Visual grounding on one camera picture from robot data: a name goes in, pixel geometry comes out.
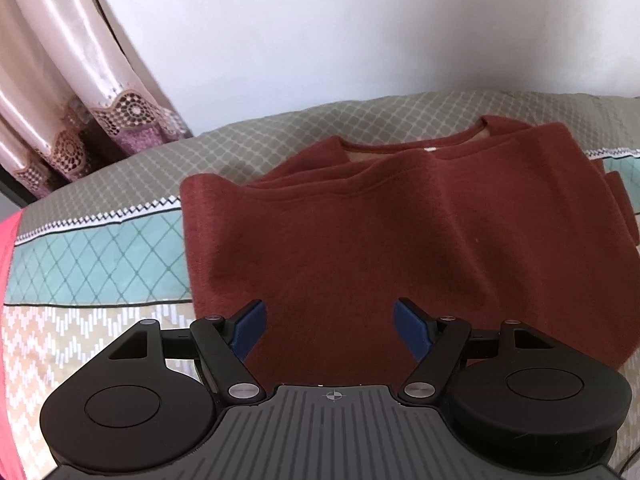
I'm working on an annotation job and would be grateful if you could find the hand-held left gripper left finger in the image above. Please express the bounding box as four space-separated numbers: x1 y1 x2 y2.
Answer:
107 300 269 407

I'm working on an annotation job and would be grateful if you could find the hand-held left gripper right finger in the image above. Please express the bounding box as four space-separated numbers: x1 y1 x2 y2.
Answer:
393 298 549 407

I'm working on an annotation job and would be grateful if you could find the dark red sweater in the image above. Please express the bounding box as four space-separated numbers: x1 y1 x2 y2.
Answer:
179 115 640 377

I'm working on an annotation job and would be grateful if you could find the patterned bed sheet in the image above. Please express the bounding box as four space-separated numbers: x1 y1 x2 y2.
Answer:
0 91 640 480

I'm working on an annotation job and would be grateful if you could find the pink cloth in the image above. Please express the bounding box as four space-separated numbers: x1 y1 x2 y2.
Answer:
0 209 27 480

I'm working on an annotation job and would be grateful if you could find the pink lace-trimmed curtain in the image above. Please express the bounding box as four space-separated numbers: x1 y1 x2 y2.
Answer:
0 0 196 199

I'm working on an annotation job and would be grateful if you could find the dark window frame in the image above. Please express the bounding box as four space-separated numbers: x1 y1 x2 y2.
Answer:
0 172 30 209

